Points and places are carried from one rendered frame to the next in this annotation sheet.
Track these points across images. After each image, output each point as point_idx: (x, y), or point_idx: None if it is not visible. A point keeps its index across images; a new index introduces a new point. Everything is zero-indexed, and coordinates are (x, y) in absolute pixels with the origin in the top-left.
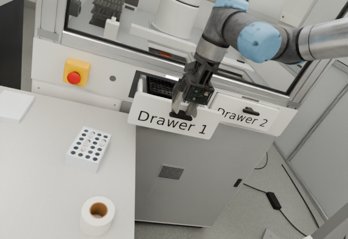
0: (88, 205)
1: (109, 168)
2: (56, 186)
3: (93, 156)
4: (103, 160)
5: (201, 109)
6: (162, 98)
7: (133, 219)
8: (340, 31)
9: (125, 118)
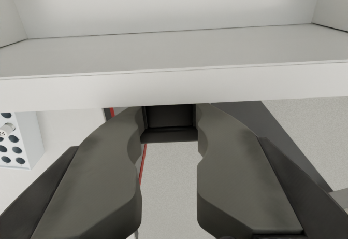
0: None
1: (61, 140)
2: (9, 180)
3: (14, 157)
4: (43, 126)
5: (313, 96)
6: (28, 94)
7: None
8: None
9: None
